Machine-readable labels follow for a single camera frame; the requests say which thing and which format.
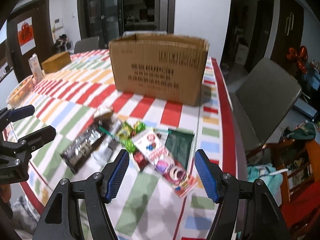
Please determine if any dark chocolate bar wrapper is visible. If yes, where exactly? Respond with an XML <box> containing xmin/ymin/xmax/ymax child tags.
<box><xmin>60</xmin><ymin>123</ymin><xmax>106</xmax><ymax>174</ymax></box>

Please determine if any green lollipop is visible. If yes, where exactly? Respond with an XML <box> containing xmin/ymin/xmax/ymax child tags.
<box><xmin>98</xmin><ymin>120</ymin><xmax>138</xmax><ymax>153</ymax></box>

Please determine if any white red snack packet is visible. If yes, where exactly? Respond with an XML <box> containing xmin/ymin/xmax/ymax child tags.
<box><xmin>132</xmin><ymin>128</ymin><xmax>197</xmax><ymax>198</ymax></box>

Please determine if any bowl of oranges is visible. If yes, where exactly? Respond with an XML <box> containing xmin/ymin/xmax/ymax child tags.
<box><xmin>7</xmin><ymin>75</ymin><xmax>34</xmax><ymax>108</ymax></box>

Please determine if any red small snack packet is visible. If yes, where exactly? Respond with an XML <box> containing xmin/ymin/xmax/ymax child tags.
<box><xmin>132</xmin><ymin>151</ymin><xmax>149</xmax><ymax>172</ymax></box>

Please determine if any white orange milk carton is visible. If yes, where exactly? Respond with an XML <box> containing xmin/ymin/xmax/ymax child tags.
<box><xmin>28</xmin><ymin>54</ymin><xmax>44</xmax><ymax>83</ymax></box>

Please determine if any red wooden chair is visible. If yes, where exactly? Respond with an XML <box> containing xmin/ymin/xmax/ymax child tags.
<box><xmin>247</xmin><ymin>139</ymin><xmax>319</xmax><ymax>239</ymax></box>

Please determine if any colourful checked tablecloth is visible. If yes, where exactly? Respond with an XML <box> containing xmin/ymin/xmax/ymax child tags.
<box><xmin>4</xmin><ymin>50</ymin><xmax>238</xmax><ymax>239</ymax></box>

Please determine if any woven brown basket box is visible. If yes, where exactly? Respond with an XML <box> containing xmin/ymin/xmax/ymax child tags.
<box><xmin>41</xmin><ymin>51</ymin><xmax>71</xmax><ymax>74</ymax></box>

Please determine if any dark brown entrance door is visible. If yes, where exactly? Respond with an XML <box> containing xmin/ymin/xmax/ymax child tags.
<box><xmin>7</xmin><ymin>0</ymin><xmax>53</xmax><ymax>82</ymax></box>

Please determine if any red fu door poster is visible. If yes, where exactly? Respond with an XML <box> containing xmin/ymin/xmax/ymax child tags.
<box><xmin>17</xmin><ymin>17</ymin><xmax>36</xmax><ymax>55</ymax></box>

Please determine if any dark green snack packet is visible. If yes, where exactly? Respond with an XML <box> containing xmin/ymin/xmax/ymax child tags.
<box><xmin>165</xmin><ymin>129</ymin><xmax>194</xmax><ymax>169</ymax></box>

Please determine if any grey chair far left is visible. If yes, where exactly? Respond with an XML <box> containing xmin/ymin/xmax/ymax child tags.
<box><xmin>74</xmin><ymin>36</ymin><xmax>99</xmax><ymax>54</ymax></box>

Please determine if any grey chair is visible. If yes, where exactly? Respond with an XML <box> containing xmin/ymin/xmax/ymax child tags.
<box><xmin>74</xmin><ymin>36</ymin><xmax>99</xmax><ymax>54</ymax></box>
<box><xmin>230</xmin><ymin>58</ymin><xmax>302</xmax><ymax>154</ymax></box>

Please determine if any grey chair right side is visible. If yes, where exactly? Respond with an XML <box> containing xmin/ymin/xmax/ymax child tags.
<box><xmin>230</xmin><ymin>58</ymin><xmax>302</xmax><ymax>154</ymax></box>

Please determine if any brown cardboard box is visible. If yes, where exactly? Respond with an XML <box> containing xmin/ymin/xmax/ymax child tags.
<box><xmin>109</xmin><ymin>33</ymin><xmax>209</xmax><ymax>106</ymax></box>

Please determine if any glass sliding door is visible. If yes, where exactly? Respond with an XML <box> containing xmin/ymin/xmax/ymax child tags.
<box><xmin>77</xmin><ymin>0</ymin><xmax>175</xmax><ymax>48</ymax></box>

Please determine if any red balloon decoration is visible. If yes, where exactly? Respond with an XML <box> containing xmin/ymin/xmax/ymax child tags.
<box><xmin>286</xmin><ymin>46</ymin><xmax>308</xmax><ymax>74</ymax></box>

